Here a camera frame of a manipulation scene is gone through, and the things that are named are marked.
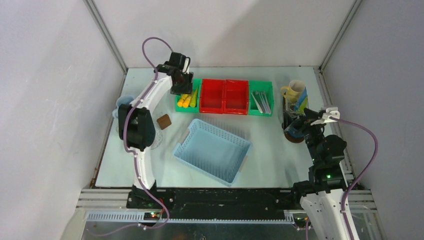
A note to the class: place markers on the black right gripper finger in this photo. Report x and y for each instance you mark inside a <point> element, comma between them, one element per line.
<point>310,114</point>
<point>290,122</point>

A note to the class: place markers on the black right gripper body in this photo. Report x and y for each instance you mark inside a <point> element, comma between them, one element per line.
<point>312,134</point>

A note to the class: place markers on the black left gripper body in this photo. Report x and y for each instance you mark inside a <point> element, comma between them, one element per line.
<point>184,86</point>

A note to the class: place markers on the lime green toothpaste tube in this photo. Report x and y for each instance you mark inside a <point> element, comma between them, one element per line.
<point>301,104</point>

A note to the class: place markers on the dark blue ceramic mug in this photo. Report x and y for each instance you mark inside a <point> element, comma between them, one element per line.
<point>294,136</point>

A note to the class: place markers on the clear glass rectangular container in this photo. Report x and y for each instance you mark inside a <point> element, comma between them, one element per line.
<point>288,107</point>

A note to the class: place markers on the blue toothpaste tube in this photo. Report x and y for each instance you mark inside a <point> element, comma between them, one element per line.
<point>302,95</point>

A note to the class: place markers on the green bin with toothpaste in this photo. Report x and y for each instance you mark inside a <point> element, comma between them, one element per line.
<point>197,82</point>

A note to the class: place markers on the yellow ceramic mug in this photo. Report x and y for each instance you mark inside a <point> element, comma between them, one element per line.
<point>293,91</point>

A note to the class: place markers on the green bin with toothbrushes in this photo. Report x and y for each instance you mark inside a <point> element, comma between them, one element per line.
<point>257,87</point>

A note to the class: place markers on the glass jar with brown lid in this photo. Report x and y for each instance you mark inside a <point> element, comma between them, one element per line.
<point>164,121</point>

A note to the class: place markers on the red plastic bin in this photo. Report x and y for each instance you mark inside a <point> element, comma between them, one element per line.
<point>224,96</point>

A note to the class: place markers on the light blue ceramic mug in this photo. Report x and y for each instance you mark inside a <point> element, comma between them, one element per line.
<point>122,100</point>

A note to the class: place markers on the light blue plastic basket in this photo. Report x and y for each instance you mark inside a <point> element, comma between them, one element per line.
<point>213,151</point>

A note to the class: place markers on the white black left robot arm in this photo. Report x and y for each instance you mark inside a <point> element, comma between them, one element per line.
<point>135,121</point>

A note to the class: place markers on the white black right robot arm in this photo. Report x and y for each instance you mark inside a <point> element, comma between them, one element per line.
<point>323,195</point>

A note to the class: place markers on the brown oval wooden tray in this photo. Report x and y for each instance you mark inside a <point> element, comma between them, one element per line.
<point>299,123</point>

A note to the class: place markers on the yellow toothpaste tube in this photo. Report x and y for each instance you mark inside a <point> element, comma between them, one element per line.
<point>187,101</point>
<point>182,101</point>

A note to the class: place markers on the clear textured glass tray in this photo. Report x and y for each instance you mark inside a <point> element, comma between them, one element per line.
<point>158,132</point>

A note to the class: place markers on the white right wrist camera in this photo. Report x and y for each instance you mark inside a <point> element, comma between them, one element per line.
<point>327,115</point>

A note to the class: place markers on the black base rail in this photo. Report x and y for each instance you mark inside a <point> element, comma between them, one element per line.
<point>256,204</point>

